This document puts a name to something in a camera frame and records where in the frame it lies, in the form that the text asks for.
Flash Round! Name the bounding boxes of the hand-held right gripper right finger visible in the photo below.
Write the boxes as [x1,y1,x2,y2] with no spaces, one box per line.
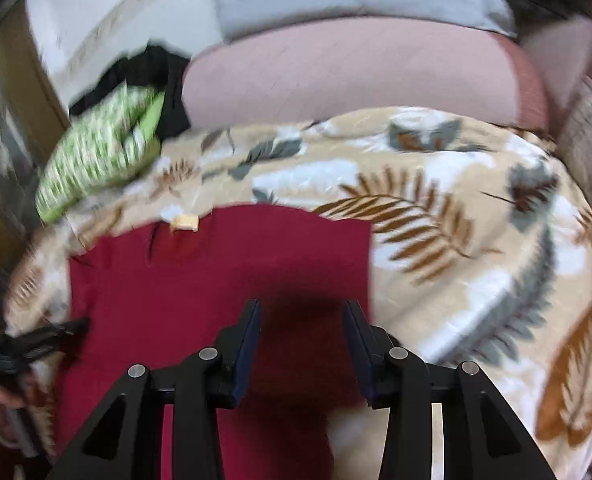
[343,300,526,480]

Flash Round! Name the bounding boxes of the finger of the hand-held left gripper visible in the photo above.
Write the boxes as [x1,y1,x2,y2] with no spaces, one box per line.
[3,316,91,361]

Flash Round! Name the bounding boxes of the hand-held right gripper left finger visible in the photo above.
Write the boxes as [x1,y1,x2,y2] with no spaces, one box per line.
[46,299,264,480]

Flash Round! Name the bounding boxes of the dark red sweater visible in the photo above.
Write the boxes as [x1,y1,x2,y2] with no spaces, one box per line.
[56,203,391,480]

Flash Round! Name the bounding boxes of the beige leaf print blanket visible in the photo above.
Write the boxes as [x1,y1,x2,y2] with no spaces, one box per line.
[3,106,592,480]

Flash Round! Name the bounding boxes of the green checked pillow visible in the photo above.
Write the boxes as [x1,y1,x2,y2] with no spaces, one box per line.
[35,85,167,223]

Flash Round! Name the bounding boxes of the wooden stained glass door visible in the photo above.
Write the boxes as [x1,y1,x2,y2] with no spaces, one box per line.
[0,0,72,271]

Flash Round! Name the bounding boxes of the pink quilted bolster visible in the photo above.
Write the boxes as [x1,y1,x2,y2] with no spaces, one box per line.
[181,19,551,133]

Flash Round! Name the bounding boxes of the black garment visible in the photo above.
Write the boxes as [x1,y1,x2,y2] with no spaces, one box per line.
[68,45,193,138]

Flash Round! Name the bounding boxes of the brown striped cushion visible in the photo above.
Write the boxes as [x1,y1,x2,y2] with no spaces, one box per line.
[556,50,592,241]

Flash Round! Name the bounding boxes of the pink sofa backrest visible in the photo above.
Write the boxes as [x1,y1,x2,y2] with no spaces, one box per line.
[523,15,592,111]

